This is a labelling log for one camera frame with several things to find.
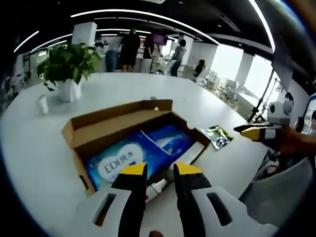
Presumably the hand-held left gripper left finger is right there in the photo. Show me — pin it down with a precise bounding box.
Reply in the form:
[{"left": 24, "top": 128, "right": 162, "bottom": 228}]
[{"left": 71, "top": 162, "right": 148, "bottom": 237}]

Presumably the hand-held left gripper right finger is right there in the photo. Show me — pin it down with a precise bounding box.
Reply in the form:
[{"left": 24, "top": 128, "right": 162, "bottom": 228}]
[{"left": 172, "top": 162, "right": 267, "bottom": 237}]

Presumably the white pump bottle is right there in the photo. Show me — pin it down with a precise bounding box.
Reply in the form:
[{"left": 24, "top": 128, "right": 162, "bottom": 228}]
[{"left": 145, "top": 179, "right": 169, "bottom": 203}]

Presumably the blue wet wipes pack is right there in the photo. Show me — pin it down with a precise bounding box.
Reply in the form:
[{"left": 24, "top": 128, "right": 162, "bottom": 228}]
[{"left": 85, "top": 137, "right": 171, "bottom": 191}]

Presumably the silver green pouch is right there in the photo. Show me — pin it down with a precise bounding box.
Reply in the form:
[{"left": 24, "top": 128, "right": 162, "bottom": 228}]
[{"left": 200, "top": 125, "right": 234, "bottom": 151}]

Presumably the blue soft tissue pack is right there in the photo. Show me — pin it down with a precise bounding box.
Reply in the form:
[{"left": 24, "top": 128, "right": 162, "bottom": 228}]
[{"left": 145, "top": 124, "right": 195, "bottom": 157}]

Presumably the brown cardboard shoe box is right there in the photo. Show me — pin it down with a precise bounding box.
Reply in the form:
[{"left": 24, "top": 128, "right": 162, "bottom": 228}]
[{"left": 61, "top": 99, "right": 212, "bottom": 198}]

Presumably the person's right hand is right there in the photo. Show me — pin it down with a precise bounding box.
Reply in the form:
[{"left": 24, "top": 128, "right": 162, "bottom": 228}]
[{"left": 280, "top": 127, "right": 316, "bottom": 156}]

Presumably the black tripod stand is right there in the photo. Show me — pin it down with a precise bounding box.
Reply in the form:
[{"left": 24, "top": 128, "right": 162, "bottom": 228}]
[{"left": 247, "top": 71, "right": 282, "bottom": 124}]

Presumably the grey chair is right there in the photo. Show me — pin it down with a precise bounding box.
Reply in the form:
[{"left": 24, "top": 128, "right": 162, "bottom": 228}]
[{"left": 238, "top": 157, "right": 316, "bottom": 223}]

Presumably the white plant pot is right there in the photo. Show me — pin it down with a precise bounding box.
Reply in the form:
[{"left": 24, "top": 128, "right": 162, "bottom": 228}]
[{"left": 57, "top": 79, "right": 82, "bottom": 103}]

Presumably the white paper cup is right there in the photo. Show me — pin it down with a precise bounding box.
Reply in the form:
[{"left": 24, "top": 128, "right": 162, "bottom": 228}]
[{"left": 37, "top": 95, "right": 49, "bottom": 115}]

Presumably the green leafy plant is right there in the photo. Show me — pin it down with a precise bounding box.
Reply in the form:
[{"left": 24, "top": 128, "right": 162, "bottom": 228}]
[{"left": 37, "top": 43, "right": 102, "bottom": 91}]

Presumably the long ceiling light strip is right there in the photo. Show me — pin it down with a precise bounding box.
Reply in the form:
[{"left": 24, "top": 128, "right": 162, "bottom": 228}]
[{"left": 70, "top": 9, "right": 221, "bottom": 45}]

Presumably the purple wall screen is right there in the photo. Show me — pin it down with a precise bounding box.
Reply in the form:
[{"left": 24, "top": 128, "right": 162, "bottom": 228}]
[{"left": 152, "top": 33, "right": 166, "bottom": 45}]

